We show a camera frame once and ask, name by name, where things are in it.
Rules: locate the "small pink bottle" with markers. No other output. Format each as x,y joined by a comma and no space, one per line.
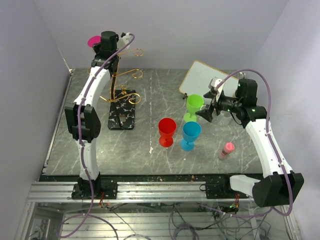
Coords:
228,148

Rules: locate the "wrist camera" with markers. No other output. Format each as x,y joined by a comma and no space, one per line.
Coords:
123,41
216,88

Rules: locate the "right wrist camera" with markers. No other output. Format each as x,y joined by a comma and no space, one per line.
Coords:
216,88

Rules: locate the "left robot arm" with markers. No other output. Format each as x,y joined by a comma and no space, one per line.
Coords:
82,119

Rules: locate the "red plastic wine glass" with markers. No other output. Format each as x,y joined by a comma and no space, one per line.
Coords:
167,128

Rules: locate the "gold wine glass rack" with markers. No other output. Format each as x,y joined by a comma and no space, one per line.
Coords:
122,101

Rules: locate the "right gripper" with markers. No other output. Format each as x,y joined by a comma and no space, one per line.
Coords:
207,113

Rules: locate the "gold framed whiteboard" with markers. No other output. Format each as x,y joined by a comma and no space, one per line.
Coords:
199,76

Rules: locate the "aluminium frame rail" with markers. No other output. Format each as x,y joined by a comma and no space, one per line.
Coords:
128,192

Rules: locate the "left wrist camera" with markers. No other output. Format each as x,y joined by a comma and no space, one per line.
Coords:
123,41

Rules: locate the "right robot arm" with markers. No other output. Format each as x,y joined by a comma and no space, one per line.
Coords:
280,185

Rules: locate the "clear glass cup right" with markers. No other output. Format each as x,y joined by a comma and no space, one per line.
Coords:
224,118

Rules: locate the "blue plastic wine glass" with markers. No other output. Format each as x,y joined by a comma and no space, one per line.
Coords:
190,133

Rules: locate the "pink plastic wine glass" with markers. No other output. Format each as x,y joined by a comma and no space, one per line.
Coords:
94,40

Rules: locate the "green plastic wine glass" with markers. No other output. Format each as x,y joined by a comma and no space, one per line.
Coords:
193,104

